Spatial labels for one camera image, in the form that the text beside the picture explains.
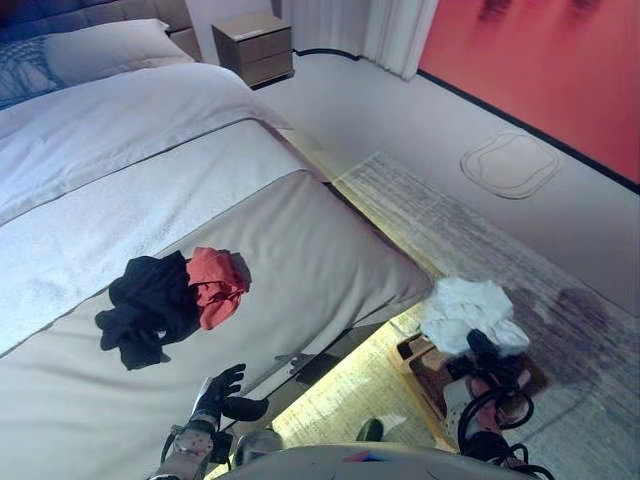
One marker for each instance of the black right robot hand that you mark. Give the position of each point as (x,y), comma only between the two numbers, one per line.
(487,357)

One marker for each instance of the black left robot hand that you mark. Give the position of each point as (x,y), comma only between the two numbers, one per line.
(225,395)

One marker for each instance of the white garment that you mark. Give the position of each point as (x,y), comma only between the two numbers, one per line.
(465,310)

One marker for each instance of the orange red garment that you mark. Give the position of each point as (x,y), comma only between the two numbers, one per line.
(215,295)

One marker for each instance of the black garment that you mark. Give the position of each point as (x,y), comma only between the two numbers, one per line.
(145,305)

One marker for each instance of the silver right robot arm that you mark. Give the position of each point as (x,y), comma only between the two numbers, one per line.
(465,415)

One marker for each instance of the wooden laundry basket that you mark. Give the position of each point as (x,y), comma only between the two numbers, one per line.
(425,375)

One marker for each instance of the bed with white bedding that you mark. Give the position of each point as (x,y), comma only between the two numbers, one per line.
(150,175)

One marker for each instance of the robot left leg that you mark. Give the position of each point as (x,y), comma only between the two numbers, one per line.
(257,445)

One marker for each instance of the robot leg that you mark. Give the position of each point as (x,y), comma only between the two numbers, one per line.
(257,445)
(371,431)

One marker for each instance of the pale striped area rug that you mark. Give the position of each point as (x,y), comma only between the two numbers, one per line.
(450,225)

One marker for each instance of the robot right leg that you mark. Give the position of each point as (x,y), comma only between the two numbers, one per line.
(371,431)

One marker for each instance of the grey robot torso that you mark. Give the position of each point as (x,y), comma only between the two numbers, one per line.
(350,465)

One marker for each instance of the small white floor mat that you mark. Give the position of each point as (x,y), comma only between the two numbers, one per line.
(510,162)

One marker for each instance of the pale window curtain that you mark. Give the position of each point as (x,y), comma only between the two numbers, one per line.
(390,30)

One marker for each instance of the brown two-drawer nightstand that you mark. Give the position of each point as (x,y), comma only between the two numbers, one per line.
(260,50)

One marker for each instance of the plain grey pillow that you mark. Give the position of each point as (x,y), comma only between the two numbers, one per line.
(110,50)

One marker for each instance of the patterned grey cushion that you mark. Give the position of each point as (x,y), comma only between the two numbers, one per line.
(25,70)

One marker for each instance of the padded brown headboard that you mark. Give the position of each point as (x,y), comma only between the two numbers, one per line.
(175,15)

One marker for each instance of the upholstered bed frame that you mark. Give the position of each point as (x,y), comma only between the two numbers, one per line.
(320,362)

